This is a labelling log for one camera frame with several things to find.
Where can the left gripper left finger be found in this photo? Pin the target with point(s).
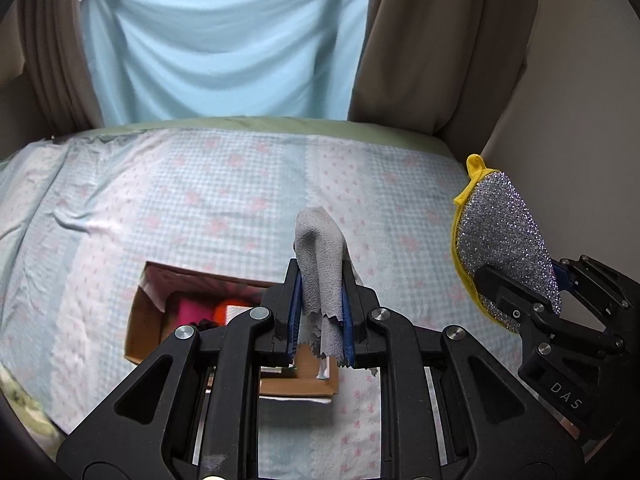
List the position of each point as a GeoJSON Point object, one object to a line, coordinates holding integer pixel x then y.
{"type": "Point", "coordinates": [189, 410]}

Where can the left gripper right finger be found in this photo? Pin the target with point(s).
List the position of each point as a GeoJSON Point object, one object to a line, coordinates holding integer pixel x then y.
{"type": "Point", "coordinates": [449, 408]}

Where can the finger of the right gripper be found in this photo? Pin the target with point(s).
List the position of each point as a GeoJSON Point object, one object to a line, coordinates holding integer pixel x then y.
{"type": "Point", "coordinates": [609, 295]}
{"type": "Point", "coordinates": [520, 304]}

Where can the black scrunchie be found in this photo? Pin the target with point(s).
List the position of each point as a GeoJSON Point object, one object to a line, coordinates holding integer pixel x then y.
{"type": "Point", "coordinates": [206, 324]}

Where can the orange pompom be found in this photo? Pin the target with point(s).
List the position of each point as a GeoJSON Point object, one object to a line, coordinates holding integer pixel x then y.
{"type": "Point", "coordinates": [219, 312]}

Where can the magenta pouch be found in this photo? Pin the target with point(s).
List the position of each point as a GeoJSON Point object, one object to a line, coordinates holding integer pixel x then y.
{"type": "Point", "coordinates": [191, 310]}

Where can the silver glitter scrub pad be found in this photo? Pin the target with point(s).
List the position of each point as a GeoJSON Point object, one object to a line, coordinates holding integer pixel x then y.
{"type": "Point", "coordinates": [493, 227]}

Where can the grey microfibre cloth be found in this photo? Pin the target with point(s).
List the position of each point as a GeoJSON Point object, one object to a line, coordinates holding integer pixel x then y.
{"type": "Point", "coordinates": [322, 254]}

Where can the white textured cloth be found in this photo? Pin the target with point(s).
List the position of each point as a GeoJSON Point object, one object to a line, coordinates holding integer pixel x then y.
{"type": "Point", "coordinates": [233, 311]}

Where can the cardboard box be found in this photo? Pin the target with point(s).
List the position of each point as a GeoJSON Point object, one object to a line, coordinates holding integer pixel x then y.
{"type": "Point", "coordinates": [153, 317]}

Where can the checkered floral bed sheet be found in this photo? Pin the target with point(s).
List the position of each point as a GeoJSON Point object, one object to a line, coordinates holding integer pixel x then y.
{"type": "Point", "coordinates": [81, 219]}

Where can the brown curtain right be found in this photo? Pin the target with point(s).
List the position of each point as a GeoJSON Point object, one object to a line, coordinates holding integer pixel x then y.
{"type": "Point", "coordinates": [444, 68]}

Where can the brown curtain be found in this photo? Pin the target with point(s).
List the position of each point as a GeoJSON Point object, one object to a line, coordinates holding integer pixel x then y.
{"type": "Point", "coordinates": [56, 64]}
{"type": "Point", "coordinates": [444, 68]}

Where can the light blue hanging cloth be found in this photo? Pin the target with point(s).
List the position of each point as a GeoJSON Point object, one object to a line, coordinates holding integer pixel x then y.
{"type": "Point", "coordinates": [152, 60]}

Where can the brown curtain left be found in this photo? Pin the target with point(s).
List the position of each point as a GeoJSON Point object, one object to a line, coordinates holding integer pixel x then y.
{"type": "Point", "coordinates": [56, 64]}

